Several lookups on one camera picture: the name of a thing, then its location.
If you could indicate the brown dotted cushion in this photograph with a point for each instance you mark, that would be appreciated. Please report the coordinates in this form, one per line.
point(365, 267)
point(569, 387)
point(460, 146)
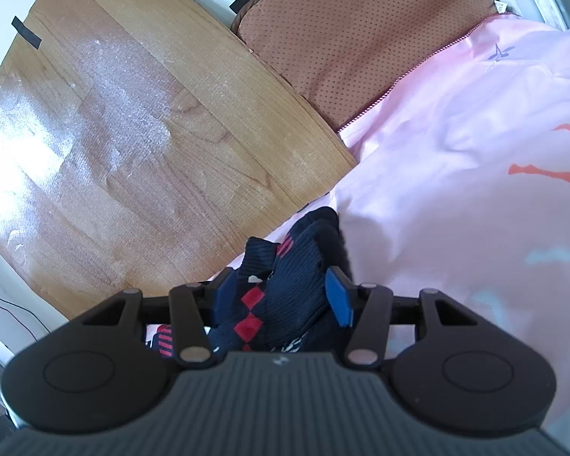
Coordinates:
point(361, 42)

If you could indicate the navy reindeer print sweater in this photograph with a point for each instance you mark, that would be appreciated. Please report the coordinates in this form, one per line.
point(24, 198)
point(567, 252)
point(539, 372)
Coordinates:
point(289, 289)

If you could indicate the pink printed bedsheet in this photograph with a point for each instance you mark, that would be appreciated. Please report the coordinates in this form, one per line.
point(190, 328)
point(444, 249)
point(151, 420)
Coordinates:
point(456, 175)

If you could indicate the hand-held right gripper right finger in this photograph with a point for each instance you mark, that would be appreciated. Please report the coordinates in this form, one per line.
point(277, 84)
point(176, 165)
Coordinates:
point(339, 299)

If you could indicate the wood grain sheet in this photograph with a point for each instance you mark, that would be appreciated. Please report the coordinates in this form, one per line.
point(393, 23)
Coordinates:
point(147, 128)

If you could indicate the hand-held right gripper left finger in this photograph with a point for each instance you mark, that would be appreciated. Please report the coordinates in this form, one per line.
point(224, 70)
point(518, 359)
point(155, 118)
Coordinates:
point(225, 294)

